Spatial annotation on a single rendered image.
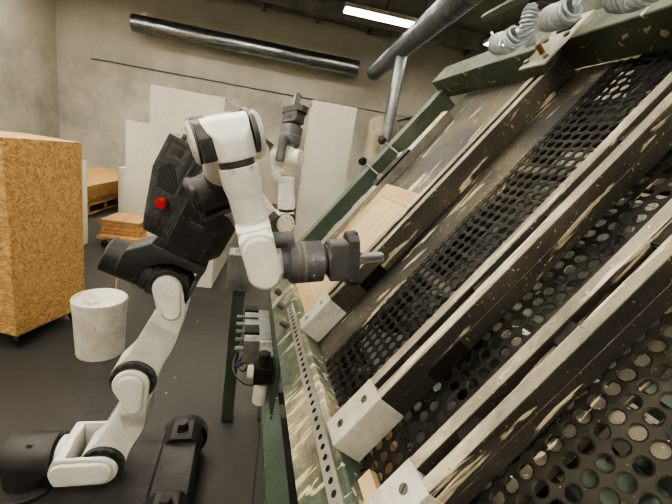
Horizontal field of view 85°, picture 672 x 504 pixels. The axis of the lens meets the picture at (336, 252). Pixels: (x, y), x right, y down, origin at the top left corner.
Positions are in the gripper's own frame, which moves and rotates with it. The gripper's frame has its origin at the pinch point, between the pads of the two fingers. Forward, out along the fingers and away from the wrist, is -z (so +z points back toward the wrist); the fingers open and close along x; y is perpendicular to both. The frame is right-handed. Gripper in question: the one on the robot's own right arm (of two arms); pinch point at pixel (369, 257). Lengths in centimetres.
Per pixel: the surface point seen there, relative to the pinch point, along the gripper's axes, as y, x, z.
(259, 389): 30, -53, 25
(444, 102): 95, 42, -68
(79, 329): 150, -83, 126
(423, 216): 22.4, 3.8, -23.9
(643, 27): 2, 50, -64
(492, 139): 22, 25, -43
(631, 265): -36.8, 8.7, -24.6
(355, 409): -18.4, -23.6, 8.2
